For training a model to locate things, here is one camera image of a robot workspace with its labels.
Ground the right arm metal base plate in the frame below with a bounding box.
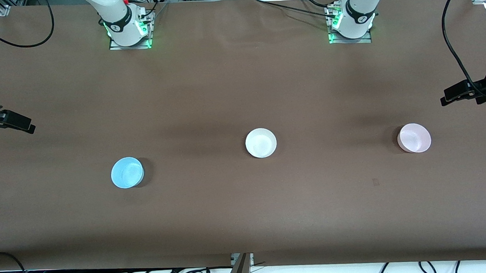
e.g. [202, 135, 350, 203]
[108, 10, 152, 51]

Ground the small aluminium bracket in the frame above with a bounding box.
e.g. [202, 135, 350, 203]
[231, 253, 254, 267]

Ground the pink bowl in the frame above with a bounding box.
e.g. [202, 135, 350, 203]
[396, 122, 432, 154]

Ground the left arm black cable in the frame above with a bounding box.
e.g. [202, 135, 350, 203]
[441, 0, 486, 101]

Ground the brown table cover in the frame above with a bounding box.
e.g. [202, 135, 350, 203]
[0, 0, 486, 273]

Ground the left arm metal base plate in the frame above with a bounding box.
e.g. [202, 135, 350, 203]
[327, 3, 372, 45]

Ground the blue bowl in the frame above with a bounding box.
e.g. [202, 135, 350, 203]
[110, 156, 145, 189]

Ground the white bowl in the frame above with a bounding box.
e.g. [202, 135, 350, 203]
[244, 127, 278, 159]

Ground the short black base cable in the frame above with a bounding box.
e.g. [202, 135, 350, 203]
[300, 0, 333, 10]

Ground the long black base cable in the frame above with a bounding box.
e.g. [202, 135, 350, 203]
[256, 0, 337, 20]

